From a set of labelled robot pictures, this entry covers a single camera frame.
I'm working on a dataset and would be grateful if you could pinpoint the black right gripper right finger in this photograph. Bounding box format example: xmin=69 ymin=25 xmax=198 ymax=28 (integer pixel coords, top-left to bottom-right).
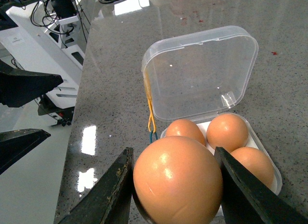
xmin=214 ymin=147 xmax=308 ymax=224

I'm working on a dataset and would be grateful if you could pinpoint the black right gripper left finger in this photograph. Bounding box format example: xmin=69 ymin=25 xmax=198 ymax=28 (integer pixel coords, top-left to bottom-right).
xmin=60 ymin=148 xmax=133 ymax=224

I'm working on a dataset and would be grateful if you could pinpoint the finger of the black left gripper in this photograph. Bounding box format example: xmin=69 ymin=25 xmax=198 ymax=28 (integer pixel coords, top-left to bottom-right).
xmin=0 ymin=128 xmax=51 ymax=174
xmin=0 ymin=61 xmax=64 ymax=108

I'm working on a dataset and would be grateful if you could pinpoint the brown egg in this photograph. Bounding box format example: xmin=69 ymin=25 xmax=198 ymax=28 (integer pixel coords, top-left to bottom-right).
xmin=133 ymin=136 xmax=223 ymax=224

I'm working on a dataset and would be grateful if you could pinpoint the clear plastic egg box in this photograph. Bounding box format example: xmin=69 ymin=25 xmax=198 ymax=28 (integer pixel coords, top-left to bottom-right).
xmin=141 ymin=25 xmax=282 ymax=216

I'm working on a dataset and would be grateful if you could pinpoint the brown egg box front right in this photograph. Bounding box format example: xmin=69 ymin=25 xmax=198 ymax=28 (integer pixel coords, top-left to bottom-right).
xmin=231 ymin=147 xmax=274 ymax=188

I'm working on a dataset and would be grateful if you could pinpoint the brown egg box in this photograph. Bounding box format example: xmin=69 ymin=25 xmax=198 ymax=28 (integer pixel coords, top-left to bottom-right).
xmin=206 ymin=113 xmax=249 ymax=152
xmin=231 ymin=147 xmax=274 ymax=188
xmin=165 ymin=119 xmax=205 ymax=146

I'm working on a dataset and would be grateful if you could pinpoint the brown egg box back right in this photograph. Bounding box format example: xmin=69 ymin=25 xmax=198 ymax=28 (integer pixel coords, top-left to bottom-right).
xmin=206 ymin=113 xmax=249 ymax=152

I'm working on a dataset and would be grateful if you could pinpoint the brown egg box back left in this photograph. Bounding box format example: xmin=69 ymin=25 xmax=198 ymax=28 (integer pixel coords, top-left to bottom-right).
xmin=165 ymin=119 xmax=205 ymax=146

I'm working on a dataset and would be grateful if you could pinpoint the blue rubber band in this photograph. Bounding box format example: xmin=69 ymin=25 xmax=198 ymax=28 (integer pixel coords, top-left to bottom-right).
xmin=149 ymin=131 xmax=158 ymax=144

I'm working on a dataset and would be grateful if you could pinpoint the yellow rubber band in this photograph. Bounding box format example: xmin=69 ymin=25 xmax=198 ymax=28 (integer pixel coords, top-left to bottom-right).
xmin=143 ymin=67 xmax=156 ymax=133

